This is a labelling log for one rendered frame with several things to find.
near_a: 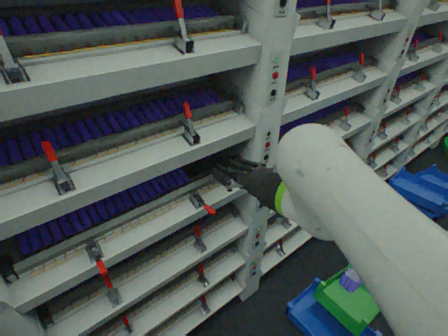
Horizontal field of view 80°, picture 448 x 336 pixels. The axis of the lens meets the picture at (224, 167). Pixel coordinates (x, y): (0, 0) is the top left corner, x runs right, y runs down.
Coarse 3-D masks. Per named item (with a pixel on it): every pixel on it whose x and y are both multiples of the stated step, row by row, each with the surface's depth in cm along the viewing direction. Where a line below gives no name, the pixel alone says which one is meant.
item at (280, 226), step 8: (272, 216) 115; (280, 216) 118; (272, 224) 115; (280, 224) 117; (288, 224) 116; (296, 224) 118; (272, 232) 113; (280, 232) 114; (288, 232) 117; (272, 240) 111; (264, 248) 108
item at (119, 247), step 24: (216, 192) 76; (240, 192) 80; (168, 216) 68; (192, 216) 71; (120, 240) 62; (144, 240) 64; (0, 264) 53; (72, 264) 57; (96, 264) 58; (0, 288) 48; (24, 288) 53; (48, 288) 53; (24, 312) 54
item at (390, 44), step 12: (420, 0) 93; (420, 12) 96; (408, 24) 95; (384, 36) 101; (396, 36) 98; (384, 48) 102; (396, 48) 99; (396, 60) 103; (396, 72) 108; (384, 84) 107; (360, 96) 116; (372, 96) 112; (384, 108) 118; (372, 120) 116; (360, 132) 122; (360, 144) 124; (360, 156) 127
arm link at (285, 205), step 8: (280, 184) 53; (280, 192) 52; (288, 192) 51; (280, 200) 52; (288, 200) 51; (280, 208) 53; (288, 208) 51; (296, 208) 47; (304, 208) 44; (288, 216) 52; (296, 216) 49; (304, 216) 46; (312, 216) 44; (304, 224) 48; (312, 224) 46; (320, 224) 45; (312, 232) 47; (320, 232) 46
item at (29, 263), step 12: (204, 180) 75; (216, 180) 78; (180, 192) 71; (204, 192) 74; (144, 204) 67; (156, 204) 67; (168, 204) 69; (120, 216) 63; (132, 216) 64; (96, 228) 61; (108, 228) 61; (72, 240) 58; (84, 240) 59; (48, 252) 56; (60, 252) 57; (24, 264) 53; (36, 264) 55
